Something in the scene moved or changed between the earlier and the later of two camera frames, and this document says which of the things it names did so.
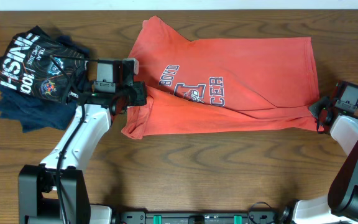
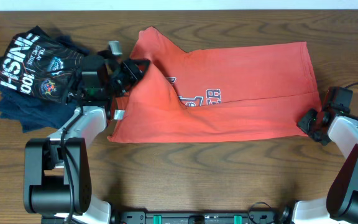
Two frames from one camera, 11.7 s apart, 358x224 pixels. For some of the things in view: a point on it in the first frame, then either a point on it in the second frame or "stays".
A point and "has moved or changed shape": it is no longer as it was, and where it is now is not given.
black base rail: [253, 216] stays
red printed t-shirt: [202, 86] has moved or changed shape
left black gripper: [140, 91] → [130, 72]
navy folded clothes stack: [36, 114] stays
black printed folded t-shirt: [35, 63] stays
